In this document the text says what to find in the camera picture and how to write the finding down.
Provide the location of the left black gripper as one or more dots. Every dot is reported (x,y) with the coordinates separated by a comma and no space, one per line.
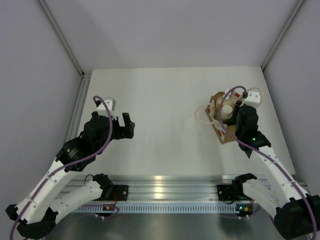
(124,132)

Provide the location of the clear red-capped bottle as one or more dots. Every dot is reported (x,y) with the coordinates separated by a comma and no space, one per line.
(235,97)

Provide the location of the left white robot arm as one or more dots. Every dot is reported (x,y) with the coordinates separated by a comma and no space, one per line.
(38,214)

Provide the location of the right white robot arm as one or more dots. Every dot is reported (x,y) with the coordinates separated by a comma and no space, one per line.
(294,211)

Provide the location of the green white-capped bottle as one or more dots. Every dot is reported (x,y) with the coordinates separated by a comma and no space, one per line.
(226,114)

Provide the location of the cream pump lotion bottle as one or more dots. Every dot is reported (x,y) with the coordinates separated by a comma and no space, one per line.
(228,100)

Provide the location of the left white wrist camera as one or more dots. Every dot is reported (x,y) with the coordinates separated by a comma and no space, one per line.
(101,109)

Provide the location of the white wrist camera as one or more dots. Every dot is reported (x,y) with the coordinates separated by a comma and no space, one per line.
(101,109)
(253,99)

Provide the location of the aluminium mounting rail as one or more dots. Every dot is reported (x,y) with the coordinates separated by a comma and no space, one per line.
(171,188)

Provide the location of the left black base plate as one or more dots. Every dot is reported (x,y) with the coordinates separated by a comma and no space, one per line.
(119,193)

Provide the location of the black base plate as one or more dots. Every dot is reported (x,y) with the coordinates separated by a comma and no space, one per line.
(119,193)
(226,193)

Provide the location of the white slotted cable duct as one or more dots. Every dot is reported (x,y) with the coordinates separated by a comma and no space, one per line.
(182,208)

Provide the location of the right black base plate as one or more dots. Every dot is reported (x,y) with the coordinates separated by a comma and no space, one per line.
(226,193)

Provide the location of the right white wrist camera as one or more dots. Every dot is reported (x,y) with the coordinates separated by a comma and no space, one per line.
(253,99)

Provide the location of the left aluminium frame post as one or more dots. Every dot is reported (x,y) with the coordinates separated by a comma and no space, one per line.
(45,9)

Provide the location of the aluminium frame post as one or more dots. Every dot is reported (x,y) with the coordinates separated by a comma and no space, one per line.
(45,9)
(289,21)

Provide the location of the right aluminium frame post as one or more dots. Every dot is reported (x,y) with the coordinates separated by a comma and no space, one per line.
(289,21)

